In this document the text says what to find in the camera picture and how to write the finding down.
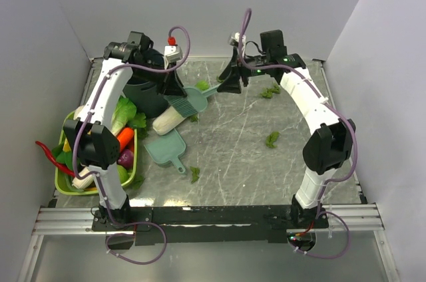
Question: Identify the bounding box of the green vegetable basket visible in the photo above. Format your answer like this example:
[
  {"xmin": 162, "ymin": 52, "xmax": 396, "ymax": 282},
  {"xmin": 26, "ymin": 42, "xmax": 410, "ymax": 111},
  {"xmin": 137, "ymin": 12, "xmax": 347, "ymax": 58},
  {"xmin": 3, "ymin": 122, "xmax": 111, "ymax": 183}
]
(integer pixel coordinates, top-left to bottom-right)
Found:
[{"xmin": 55, "ymin": 130, "xmax": 138, "ymax": 196}]

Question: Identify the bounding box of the dark grey waste bin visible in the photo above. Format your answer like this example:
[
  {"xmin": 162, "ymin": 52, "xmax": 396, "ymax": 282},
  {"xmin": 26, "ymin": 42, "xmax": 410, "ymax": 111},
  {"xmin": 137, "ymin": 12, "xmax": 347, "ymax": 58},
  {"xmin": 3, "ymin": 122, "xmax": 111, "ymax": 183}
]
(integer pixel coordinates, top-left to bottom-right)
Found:
[{"xmin": 123, "ymin": 75, "xmax": 168, "ymax": 118}]

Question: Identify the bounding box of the long green napa cabbage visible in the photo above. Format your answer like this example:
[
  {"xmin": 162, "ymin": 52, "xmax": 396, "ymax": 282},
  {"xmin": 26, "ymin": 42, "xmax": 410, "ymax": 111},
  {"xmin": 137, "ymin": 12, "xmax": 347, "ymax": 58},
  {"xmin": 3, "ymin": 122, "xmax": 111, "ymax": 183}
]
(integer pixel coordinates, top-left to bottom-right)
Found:
[{"xmin": 152, "ymin": 106, "xmax": 186, "ymax": 136}]

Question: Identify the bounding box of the green leafy lettuce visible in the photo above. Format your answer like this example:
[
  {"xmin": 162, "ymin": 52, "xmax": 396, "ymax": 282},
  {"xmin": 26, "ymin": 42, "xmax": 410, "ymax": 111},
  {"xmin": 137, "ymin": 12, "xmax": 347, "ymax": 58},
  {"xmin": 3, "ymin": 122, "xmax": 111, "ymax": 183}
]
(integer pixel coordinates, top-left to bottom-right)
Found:
[{"xmin": 110, "ymin": 96, "xmax": 136, "ymax": 136}]

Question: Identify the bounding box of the green leaf scrap centre right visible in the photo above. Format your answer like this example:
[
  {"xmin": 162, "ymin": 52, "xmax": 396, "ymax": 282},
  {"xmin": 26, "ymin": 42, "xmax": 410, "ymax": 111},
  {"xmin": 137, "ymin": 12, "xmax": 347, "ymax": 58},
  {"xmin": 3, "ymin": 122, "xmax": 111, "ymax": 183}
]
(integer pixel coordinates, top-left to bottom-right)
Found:
[{"xmin": 265, "ymin": 131, "xmax": 280, "ymax": 148}]

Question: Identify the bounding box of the orange carrot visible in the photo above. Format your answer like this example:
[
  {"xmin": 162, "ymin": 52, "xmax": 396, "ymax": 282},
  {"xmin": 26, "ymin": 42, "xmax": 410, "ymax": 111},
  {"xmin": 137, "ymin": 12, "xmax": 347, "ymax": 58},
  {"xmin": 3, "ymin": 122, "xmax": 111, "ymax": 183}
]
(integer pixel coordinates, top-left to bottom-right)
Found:
[{"xmin": 116, "ymin": 127, "xmax": 134, "ymax": 152}]

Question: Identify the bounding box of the round green cabbage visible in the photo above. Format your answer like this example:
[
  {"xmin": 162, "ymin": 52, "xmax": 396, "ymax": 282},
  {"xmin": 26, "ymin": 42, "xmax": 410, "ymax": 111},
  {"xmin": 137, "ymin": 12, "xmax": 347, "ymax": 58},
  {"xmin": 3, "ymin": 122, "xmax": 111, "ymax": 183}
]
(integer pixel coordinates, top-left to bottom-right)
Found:
[{"xmin": 117, "ymin": 165, "xmax": 129, "ymax": 184}]

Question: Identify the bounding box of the green leaf scrap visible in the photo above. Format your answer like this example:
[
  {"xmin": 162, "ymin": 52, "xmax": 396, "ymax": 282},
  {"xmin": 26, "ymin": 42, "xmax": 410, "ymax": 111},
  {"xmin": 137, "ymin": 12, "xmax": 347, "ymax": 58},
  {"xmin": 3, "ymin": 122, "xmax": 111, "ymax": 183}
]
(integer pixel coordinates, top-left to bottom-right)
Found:
[
  {"xmin": 260, "ymin": 84, "xmax": 281, "ymax": 99},
  {"xmin": 190, "ymin": 166, "xmax": 200, "ymax": 184},
  {"xmin": 194, "ymin": 80, "xmax": 210, "ymax": 91},
  {"xmin": 265, "ymin": 131, "xmax": 280, "ymax": 148}
]

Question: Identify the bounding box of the teal dustpan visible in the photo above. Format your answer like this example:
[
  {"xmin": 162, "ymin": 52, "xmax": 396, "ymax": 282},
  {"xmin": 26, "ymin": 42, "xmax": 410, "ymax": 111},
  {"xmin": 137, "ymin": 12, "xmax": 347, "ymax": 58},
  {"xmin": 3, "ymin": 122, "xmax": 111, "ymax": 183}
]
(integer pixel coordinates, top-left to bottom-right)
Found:
[{"xmin": 144, "ymin": 129, "xmax": 186, "ymax": 174}]

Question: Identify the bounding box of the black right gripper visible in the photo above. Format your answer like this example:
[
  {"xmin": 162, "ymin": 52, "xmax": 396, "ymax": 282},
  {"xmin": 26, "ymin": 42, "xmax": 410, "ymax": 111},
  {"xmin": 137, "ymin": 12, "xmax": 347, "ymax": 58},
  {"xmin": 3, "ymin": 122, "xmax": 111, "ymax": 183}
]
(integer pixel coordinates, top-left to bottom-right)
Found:
[{"xmin": 216, "ymin": 47, "xmax": 270, "ymax": 95}]

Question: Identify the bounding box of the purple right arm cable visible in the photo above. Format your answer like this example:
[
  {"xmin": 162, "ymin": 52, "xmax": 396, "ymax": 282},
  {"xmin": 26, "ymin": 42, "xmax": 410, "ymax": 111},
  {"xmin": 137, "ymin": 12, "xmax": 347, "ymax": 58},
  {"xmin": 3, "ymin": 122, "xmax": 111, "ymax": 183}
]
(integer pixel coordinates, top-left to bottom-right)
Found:
[{"xmin": 239, "ymin": 8, "xmax": 359, "ymax": 259}]

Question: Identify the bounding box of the green leaf scrap front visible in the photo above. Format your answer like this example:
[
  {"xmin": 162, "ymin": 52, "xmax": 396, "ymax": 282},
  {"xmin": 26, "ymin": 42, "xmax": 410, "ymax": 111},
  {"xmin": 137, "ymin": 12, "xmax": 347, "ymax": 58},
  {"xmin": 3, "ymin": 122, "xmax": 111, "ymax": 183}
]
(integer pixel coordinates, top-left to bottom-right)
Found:
[{"xmin": 190, "ymin": 166, "xmax": 200, "ymax": 184}]

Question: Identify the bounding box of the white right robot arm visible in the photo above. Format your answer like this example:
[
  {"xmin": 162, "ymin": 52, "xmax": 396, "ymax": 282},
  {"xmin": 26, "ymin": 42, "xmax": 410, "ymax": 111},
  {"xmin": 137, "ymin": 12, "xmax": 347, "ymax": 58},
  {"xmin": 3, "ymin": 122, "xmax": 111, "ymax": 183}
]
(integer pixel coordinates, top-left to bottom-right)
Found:
[{"xmin": 218, "ymin": 30, "xmax": 355, "ymax": 228}]

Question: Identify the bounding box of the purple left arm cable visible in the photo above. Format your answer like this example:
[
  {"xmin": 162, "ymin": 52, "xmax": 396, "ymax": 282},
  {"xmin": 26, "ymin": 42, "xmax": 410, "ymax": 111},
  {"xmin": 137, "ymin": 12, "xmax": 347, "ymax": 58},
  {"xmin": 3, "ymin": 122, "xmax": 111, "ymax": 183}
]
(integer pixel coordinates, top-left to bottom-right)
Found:
[{"xmin": 71, "ymin": 25, "xmax": 191, "ymax": 266}]

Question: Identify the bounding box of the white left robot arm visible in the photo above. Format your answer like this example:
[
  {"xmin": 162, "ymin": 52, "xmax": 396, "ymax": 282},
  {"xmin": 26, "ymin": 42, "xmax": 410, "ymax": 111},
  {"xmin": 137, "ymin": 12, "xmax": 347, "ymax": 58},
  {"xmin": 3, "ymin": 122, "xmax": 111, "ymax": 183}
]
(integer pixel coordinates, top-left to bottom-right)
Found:
[{"xmin": 63, "ymin": 31, "xmax": 191, "ymax": 230}]

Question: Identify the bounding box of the aluminium rail frame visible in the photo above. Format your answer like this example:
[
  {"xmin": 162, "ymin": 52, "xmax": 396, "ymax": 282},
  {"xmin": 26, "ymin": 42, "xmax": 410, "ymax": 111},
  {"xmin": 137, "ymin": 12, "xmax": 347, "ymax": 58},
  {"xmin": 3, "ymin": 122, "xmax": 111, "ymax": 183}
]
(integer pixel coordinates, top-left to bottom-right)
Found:
[{"xmin": 32, "ymin": 204, "xmax": 385, "ymax": 235}]

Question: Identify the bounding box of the teal hand brush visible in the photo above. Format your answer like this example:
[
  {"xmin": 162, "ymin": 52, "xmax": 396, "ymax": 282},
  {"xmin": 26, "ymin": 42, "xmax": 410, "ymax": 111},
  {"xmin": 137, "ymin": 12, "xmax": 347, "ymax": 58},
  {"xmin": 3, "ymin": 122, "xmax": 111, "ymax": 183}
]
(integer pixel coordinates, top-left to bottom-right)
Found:
[{"xmin": 164, "ymin": 84, "xmax": 219, "ymax": 118}]

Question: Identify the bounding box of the red chili pepper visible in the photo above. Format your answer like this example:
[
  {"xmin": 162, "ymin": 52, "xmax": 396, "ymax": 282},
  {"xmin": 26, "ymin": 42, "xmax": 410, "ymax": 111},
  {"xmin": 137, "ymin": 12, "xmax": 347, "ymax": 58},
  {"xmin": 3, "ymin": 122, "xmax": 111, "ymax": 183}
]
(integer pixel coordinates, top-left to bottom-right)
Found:
[{"xmin": 35, "ymin": 141, "xmax": 75, "ymax": 178}]

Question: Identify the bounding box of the purple onion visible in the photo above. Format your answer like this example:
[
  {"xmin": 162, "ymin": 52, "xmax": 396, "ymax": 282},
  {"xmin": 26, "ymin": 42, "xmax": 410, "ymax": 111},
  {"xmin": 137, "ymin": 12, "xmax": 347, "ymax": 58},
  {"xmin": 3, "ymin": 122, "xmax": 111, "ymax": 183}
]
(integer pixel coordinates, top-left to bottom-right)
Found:
[{"xmin": 117, "ymin": 148, "xmax": 134, "ymax": 170}]

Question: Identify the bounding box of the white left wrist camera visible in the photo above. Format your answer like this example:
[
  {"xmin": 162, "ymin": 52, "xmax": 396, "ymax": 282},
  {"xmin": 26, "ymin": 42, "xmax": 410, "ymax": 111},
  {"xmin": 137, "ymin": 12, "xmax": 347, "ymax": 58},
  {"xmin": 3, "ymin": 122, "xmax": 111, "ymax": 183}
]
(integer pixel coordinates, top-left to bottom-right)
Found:
[{"xmin": 164, "ymin": 36, "xmax": 183, "ymax": 63}]

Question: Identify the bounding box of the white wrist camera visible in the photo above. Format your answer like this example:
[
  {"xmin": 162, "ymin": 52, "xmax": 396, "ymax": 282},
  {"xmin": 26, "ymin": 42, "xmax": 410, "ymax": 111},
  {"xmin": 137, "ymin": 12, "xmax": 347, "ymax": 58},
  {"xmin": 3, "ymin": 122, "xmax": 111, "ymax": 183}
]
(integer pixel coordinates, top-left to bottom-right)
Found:
[
  {"xmin": 228, "ymin": 32, "xmax": 246, "ymax": 53},
  {"xmin": 164, "ymin": 36, "xmax": 183, "ymax": 63}
]

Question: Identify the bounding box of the green leaf scrap back right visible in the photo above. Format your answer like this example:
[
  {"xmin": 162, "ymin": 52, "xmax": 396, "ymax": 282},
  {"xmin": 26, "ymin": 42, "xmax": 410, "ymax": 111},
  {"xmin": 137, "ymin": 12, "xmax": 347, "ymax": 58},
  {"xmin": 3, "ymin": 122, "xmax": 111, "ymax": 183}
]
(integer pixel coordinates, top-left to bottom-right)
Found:
[{"xmin": 260, "ymin": 84, "xmax": 281, "ymax": 99}]

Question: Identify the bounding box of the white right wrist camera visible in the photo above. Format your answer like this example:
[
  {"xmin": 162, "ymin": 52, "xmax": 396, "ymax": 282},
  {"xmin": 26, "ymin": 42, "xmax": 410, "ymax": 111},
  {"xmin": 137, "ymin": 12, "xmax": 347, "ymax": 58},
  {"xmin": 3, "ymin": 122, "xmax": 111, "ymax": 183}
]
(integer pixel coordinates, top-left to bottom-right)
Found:
[{"xmin": 228, "ymin": 32, "xmax": 246, "ymax": 53}]

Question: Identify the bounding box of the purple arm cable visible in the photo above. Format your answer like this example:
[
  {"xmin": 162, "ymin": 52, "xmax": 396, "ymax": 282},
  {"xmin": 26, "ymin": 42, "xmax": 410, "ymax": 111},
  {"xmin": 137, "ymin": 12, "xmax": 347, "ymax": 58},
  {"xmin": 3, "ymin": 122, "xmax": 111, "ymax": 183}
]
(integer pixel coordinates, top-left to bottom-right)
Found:
[
  {"xmin": 71, "ymin": 25, "xmax": 191, "ymax": 266},
  {"xmin": 239, "ymin": 8, "xmax": 359, "ymax": 259}
]

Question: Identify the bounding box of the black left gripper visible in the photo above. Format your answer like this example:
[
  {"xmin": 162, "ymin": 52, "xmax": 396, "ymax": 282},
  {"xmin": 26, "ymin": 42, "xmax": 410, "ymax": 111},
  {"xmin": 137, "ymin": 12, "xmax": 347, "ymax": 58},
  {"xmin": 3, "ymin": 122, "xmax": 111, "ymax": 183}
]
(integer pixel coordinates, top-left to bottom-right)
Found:
[{"xmin": 133, "ymin": 59, "xmax": 188, "ymax": 98}]

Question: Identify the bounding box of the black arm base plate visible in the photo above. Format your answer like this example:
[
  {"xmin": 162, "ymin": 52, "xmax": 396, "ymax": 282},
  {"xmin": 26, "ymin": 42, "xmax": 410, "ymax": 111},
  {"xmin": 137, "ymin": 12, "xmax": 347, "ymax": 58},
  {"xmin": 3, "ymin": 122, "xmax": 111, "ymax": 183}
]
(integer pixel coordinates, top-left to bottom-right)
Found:
[{"xmin": 92, "ymin": 205, "xmax": 329, "ymax": 246}]

